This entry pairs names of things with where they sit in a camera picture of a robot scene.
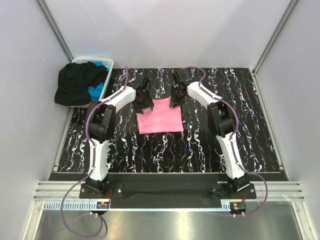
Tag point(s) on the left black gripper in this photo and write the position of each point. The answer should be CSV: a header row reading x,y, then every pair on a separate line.
x,y
148,103

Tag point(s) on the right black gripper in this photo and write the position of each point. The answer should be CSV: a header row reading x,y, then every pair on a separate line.
x,y
174,101

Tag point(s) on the pink t shirt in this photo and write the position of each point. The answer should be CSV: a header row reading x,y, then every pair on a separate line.
x,y
161,119

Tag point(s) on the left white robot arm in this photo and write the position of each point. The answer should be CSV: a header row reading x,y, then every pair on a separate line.
x,y
100,124

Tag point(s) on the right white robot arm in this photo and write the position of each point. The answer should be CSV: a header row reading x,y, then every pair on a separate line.
x,y
222,122

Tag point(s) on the blue t shirt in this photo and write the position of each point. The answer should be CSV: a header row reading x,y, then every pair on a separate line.
x,y
95,92

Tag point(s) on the white plastic laundry basket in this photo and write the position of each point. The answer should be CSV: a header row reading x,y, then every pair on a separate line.
x,y
106,61

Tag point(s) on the black t shirt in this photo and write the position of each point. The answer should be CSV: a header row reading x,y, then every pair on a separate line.
x,y
74,81

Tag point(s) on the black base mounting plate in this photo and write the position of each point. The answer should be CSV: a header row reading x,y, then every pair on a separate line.
x,y
165,191

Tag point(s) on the left orange connector box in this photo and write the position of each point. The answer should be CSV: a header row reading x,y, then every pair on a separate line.
x,y
103,205

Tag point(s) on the orange connector box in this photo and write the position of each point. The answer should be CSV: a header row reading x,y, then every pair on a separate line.
x,y
237,206
103,205

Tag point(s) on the right orange connector box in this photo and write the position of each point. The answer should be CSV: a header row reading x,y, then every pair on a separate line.
x,y
237,206

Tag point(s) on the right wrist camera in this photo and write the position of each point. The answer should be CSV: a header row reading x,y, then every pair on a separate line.
x,y
180,78

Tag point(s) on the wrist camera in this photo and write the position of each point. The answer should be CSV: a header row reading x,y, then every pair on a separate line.
x,y
141,82
180,78

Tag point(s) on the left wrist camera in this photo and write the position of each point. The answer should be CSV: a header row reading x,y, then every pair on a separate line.
x,y
141,82

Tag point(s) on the aluminium frame rail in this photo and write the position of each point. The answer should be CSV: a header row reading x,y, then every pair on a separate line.
x,y
57,195

